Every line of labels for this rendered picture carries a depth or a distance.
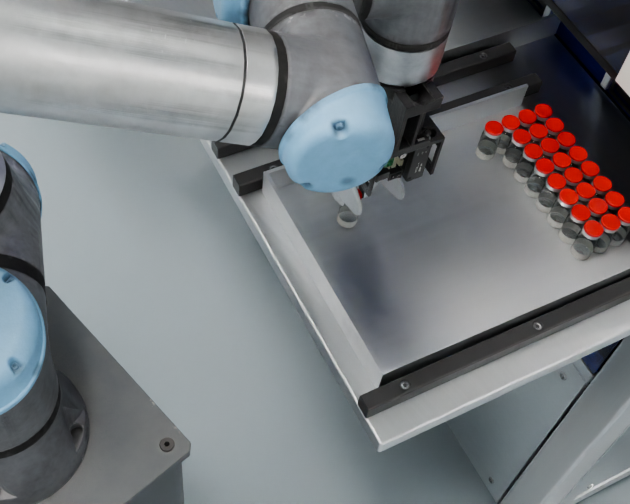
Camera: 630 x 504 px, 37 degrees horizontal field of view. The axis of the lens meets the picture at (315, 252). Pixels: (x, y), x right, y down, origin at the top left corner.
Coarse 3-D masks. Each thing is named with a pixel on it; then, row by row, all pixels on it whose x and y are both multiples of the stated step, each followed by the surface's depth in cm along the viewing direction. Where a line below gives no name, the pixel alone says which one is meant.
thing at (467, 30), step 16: (464, 0) 123; (480, 0) 124; (496, 0) 124; (512, 0) 124; (464, 16) 122; (480, 16) 122; (496, 16) 122; (512, 16) 123; (528, 16) 123; (464, 32) 120; (480, 32) 120; (496, 32) 116; (512, 32) 117; (528, 32) 119; (544, 32) 120; (448, 48) 114; (464, 48) 115; (480, 48) 116
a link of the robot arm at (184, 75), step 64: (0, 0) 51; (64, 0) 53; (0, 64) 51; (64, 64) 52; (128, 64) 54; (192, 64) 55; (256, 64) 57; (320, 64) 60; (128, 128) 57; (192, 128) 58; (256, 128) 59; (320, 128) 58; (384, 128) 59
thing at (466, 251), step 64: (448, 128) 110; (320, 192) 104; (384, 192) 105; (448, 192) 106; (512, 192) 106; (320, 256) 99; (384, 256) 100; (448, 256) 101; (512, 256) 102; (384, 320) 96; (448, 320) 96; (512, 320) 94; (384, 384) 91
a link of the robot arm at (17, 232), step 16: (0, 144) 90; (0, 160) 83; (16, 160) 89; (0, 176) 82; (16, 176) 86; (32, 176) 90; (0, 192) 81; (16, 192) 84; (32, 192) 89; (0, 208) 82; (16, 208) 84; (32, 208) 88; (0, 224) 82; (16, 224) 84; (32, 224) 87; (0, 240) 83; (16, 240) 84; (32, 240) 86; (16, 256) 83; (32, 256) 85
